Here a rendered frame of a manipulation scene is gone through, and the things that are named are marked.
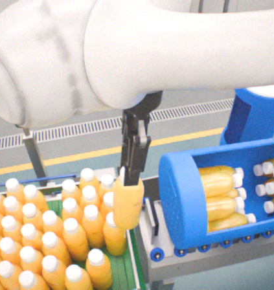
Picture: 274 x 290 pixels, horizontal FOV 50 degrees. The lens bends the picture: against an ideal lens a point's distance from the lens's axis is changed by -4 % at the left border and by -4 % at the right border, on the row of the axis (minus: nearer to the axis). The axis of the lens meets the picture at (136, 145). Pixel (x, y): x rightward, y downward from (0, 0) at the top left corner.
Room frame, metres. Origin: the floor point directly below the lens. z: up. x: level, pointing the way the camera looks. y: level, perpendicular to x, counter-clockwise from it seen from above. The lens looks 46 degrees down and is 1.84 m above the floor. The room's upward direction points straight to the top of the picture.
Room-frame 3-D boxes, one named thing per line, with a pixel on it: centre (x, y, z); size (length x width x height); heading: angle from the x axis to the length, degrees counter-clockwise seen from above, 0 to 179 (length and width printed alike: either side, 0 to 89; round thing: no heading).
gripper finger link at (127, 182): (0.37, 0.01, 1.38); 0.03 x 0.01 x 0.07; 100
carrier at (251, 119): (1.23, -0.64, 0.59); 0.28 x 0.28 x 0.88
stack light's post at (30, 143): (0.77, 0.39, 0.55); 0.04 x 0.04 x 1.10; 10
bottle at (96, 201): (0.53, 0.15, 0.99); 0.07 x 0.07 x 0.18
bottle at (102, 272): (0.32, 0.11, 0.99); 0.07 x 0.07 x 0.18
